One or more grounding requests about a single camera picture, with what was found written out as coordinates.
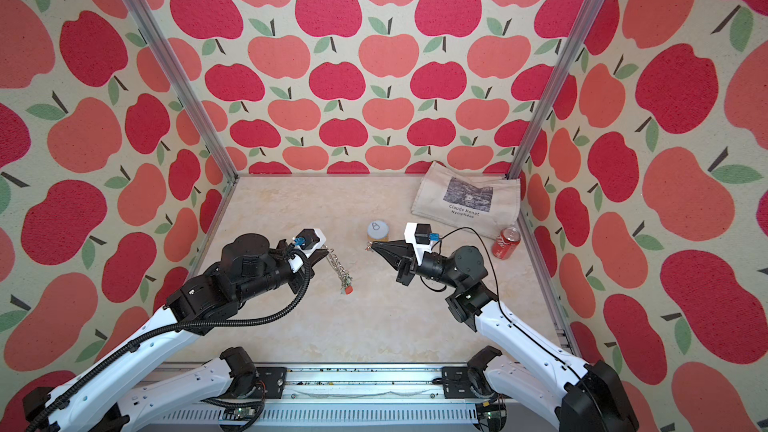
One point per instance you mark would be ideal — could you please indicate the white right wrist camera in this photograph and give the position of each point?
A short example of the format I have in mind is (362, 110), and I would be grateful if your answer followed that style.
(420, 235)

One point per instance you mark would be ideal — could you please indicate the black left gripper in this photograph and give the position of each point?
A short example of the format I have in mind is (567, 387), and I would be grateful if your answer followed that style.
(306, 271)

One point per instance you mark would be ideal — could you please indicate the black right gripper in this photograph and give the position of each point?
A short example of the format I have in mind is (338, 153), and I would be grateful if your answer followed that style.
(406, 265)

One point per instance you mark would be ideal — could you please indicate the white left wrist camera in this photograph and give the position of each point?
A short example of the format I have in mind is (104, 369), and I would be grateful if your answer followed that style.
(309, 240)

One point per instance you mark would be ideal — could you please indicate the metal car-shaped key holder plate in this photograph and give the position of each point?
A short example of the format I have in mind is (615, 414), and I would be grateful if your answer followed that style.
(342, 273)

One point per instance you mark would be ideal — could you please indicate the aluminium corner post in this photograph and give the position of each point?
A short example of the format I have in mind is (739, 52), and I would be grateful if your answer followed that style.
(174, 71)
(573, 45)

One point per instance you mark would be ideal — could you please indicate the beige canvas tote bag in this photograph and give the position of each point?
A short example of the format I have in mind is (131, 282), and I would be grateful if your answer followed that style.
(488, 204)

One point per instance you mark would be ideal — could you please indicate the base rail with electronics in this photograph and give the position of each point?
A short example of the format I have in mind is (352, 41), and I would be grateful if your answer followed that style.
(324, 397)

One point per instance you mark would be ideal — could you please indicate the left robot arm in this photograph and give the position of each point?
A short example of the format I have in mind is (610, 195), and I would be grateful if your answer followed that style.
(253, 284)

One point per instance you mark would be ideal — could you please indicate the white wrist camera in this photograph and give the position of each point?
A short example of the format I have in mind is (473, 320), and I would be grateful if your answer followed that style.
(420, 235)
(309, 240)

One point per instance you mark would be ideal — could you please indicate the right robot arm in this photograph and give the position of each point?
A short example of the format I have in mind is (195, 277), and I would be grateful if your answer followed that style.
(561, 388)

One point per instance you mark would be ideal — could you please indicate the red soda can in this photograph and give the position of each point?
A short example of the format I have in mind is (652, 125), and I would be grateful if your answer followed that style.
(506, 242)

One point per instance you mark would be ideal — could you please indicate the aluminium corner post left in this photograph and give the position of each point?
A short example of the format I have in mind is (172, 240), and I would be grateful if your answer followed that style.
(174, 71)

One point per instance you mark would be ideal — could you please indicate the aluminium corner post right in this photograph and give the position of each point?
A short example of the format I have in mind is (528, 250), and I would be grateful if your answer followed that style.
(573, 45)

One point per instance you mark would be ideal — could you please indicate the small round tin can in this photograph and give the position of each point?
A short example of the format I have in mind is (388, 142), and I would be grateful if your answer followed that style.
(378, 230)

